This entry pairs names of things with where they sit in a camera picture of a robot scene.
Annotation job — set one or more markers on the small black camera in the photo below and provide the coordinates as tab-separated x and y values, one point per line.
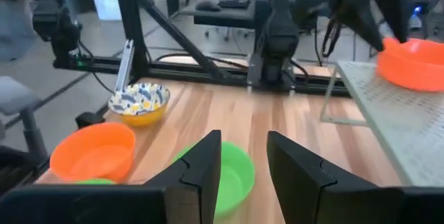
60	30

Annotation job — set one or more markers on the black table clamp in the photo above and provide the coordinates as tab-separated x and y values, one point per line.
88	119

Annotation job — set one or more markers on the grey office chair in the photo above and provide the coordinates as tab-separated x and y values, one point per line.
17	95

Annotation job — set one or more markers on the black frame post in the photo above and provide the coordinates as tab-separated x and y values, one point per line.
130	16

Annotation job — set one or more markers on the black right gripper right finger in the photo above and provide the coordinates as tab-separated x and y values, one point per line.
347	203

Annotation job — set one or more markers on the black computer mouse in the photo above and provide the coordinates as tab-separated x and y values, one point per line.
208	6

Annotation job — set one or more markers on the green plastic cup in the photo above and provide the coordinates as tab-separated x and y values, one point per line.
95	181

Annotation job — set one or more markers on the yellow patterned bowl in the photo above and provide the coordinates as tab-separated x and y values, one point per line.
138	104

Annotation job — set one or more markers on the black diagonal frame brace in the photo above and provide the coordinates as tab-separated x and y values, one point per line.
173	30

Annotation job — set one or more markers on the black office desk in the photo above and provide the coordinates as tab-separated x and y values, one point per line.
225	16

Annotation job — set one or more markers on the black frame rail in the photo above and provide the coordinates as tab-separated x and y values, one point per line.
208	75

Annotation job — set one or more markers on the person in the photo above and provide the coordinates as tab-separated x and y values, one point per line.
14	26

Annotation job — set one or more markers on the orange plastic bowl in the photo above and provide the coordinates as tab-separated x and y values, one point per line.
409	68
93	154

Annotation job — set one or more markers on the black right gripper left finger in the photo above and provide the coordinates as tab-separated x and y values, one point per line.
104	206

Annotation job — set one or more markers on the silver aluminium extrusion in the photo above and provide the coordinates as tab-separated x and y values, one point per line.
124	66

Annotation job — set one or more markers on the green plastic bowl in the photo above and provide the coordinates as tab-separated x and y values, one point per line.
236	179

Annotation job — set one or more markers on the white perforated metal shelf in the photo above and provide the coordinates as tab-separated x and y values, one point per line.
399	120

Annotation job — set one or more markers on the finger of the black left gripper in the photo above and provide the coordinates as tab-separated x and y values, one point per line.
395	5
360	19

